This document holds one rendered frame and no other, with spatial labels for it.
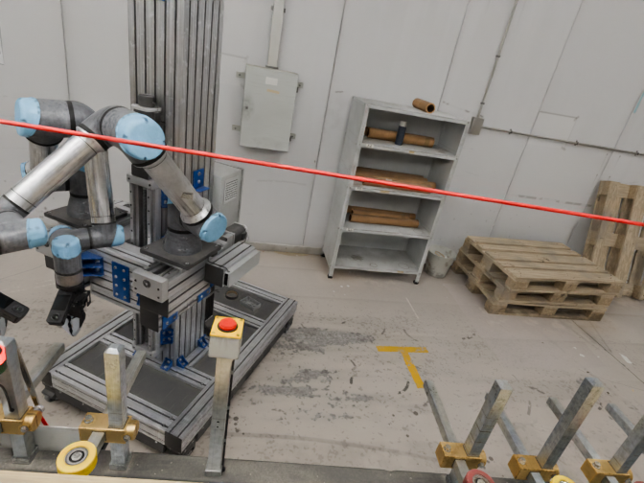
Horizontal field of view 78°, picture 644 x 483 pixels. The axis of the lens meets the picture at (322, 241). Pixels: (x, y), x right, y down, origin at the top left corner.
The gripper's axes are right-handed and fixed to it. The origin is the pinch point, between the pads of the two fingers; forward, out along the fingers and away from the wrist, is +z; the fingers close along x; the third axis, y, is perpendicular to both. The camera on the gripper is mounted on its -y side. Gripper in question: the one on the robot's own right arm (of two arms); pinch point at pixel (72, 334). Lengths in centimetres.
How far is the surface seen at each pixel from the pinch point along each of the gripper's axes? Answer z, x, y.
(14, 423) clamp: -3.6, -5.0, -38.0
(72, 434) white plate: 5.3, -15.8, -33.4
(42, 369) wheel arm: -3.2, -1.5, -19.5
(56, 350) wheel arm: -3.2, -1.0, -11.3
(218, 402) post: -16, -55, -37
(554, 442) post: -11, -152, -36
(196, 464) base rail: 13, -50, -35
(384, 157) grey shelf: -24, -154, 249
